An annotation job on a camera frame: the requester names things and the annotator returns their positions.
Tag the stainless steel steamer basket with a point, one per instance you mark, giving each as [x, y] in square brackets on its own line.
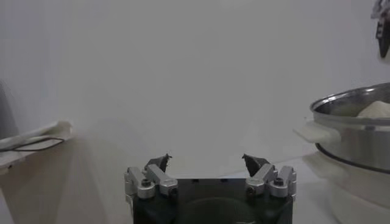
[365, 146]

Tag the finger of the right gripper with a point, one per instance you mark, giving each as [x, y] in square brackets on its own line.
[383, 36]

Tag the white steamed baozi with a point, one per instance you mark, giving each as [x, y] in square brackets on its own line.
[377, 110]

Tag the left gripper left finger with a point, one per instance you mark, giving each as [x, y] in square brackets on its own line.
[158, 179]

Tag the white side table with cloth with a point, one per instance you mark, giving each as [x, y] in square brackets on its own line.
[12, 158]

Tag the white round plate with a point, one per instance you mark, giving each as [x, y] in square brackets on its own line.
[359, 198]

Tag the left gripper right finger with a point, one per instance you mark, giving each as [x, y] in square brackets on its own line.
[265, 176]

